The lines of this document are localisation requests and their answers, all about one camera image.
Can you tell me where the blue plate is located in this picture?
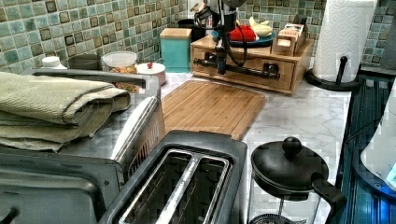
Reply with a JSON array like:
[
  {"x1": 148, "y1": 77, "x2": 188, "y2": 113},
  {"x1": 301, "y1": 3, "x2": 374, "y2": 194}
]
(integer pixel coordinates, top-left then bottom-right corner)
[{"x1": 229, "y1": 34, "x2": 275, "y2": 48}]

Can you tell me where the white paper towel roll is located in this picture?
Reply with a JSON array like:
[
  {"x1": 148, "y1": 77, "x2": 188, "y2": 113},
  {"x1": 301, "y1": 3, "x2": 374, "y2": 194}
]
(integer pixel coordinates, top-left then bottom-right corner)
[{"x1": 313, "y1": 0, "x2": 378, "y2": 82}]

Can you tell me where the black lid french press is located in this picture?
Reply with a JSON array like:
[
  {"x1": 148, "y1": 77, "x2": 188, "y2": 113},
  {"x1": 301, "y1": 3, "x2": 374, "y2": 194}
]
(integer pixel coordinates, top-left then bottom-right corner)
[{"x1": 249, "y1": 136, "x2": 347, "y2": 224}]

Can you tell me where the wooden tea bag box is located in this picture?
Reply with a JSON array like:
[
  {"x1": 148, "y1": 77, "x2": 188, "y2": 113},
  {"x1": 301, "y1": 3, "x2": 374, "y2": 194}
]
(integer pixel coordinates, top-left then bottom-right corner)
[{"x1": 271, "y1": 23, "x2": 306, "y2": 56}]

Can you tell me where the folded green towel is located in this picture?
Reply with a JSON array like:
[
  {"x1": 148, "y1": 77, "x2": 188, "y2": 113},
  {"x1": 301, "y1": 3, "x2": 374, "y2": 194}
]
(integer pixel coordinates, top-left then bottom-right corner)
[{"x1": 0, "y1": 72, "x2": 131, "y2": 151}]

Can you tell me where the teal canister with wooden lid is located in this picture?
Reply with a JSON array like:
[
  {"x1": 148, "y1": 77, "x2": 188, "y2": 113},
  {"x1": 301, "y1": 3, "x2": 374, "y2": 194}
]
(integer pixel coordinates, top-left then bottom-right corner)
[{"x1": 160, "y1": 28, "x2": 191, "y2": 73}]

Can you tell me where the blue dish rack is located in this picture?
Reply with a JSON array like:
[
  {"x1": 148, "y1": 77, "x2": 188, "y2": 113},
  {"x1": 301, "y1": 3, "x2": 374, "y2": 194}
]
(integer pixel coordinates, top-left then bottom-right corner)
[{"x1": 330, "y1": 73, "x2": 396, "y2": 224}]

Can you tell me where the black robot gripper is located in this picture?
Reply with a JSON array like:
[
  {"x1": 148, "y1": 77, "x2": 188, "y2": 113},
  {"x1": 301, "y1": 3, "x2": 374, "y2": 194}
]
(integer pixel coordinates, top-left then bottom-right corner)
[{"x1": 212, "y1": 7, "x2": 237, "y2": 75}]

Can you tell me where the black paper towel holder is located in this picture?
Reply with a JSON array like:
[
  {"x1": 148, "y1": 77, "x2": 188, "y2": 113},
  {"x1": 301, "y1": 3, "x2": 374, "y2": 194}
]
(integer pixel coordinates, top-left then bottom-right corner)
[{"x1": 304, "y1": 56, "x2": 360, "y2": 91}]

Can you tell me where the black two-slot toaster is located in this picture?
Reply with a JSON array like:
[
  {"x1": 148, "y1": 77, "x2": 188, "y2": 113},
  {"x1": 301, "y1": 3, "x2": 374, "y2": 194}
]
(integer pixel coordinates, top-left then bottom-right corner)
[{"x1": 98, "y1": 131, "x2": 248, "y2": 224}]

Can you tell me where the banana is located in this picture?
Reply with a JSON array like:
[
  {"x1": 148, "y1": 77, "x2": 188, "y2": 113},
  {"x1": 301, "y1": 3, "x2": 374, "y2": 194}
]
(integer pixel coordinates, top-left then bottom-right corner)
[{"x1": 249, "y1": 17, "x2": 273, "y2": 38}]

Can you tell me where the black utensil holder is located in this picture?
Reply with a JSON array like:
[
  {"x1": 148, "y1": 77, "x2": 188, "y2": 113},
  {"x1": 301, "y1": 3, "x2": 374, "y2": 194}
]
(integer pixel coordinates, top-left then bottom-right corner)
[{"x1": 177, "y1": 19, "x2": 205, "y2": 42}]

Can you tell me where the dark grey container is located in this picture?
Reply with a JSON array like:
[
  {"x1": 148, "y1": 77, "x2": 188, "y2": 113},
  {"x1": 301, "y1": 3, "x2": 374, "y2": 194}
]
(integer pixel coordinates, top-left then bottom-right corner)
[{"x1": 68, "y1": 54, "x2": 102, "y2": 71}]

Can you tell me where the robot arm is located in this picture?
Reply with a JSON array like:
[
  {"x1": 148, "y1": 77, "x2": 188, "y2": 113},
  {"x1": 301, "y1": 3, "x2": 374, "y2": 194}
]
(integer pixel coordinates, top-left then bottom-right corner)
[{"x1": 214, "y1": 0, "x2": 248, "y2": 75}]

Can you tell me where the clear jar with snacks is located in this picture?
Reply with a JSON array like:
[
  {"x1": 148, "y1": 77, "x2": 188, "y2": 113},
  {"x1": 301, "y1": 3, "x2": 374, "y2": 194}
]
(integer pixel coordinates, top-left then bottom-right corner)
[{"x1": 102, "y1": 50, "x2": 140, "y2": 93}]

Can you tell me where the red toy food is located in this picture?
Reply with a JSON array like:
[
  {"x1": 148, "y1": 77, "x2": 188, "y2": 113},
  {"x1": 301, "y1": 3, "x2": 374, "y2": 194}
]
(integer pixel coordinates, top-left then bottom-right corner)
[{"x1": 230, "y1": 25, "x2": 258, "y2": 42}]

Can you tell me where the bamboo cutting board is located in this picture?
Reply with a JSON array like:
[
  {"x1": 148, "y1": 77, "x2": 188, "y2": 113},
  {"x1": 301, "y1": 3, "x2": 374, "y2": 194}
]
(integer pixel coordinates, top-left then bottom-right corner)
[{"x1": 163, "y1": 80, "x2": 265, "y2": 140}]

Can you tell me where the white bottle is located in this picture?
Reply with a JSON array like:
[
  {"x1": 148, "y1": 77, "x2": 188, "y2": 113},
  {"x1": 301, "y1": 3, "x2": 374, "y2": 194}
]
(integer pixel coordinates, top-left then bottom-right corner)
[{"x1": 41, "y1": 56, "x2": 65, "y2": 69}]

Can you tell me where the stainless toaster oven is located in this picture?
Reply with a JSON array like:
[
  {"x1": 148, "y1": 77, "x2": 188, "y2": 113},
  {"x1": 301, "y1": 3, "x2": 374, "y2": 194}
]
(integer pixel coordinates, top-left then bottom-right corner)
[{"x1": 1, "y1": 69, "x2": 164, "y2": 224}]

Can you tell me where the white pot with red knob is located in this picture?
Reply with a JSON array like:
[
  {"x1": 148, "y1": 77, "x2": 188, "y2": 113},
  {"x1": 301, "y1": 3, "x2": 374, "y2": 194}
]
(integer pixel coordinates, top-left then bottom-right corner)
[{"x1": 136, "y1": 63, "x2": 166, "y2": 85}]

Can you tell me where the wooden drawer cabinet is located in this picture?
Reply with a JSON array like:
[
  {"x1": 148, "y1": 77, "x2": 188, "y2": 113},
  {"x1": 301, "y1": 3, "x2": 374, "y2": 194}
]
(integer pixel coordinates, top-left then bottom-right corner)
[{"x1": 190, "y1": 35, "x2": 316, "y2": 96}]

